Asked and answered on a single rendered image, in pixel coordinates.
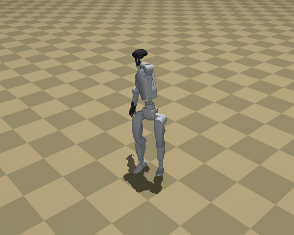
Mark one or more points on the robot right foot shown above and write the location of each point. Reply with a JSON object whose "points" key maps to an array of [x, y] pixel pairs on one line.
{"points": [[139, 167]]}

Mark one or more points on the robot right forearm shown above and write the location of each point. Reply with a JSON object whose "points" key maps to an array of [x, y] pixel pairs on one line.
{"points": [[135, 99]]}

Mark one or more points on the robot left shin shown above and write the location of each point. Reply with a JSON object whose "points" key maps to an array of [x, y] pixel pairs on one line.
{"points": [[160, 155]]}

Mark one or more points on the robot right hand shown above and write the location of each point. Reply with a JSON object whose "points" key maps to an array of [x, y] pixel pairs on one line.
{"points": [[132, 109]]}

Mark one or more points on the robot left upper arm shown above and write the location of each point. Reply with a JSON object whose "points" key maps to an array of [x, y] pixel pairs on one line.
{"points": [[148, 68]]}

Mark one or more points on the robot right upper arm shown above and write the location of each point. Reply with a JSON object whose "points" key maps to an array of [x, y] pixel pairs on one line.
{"points": [[135, 89]]}

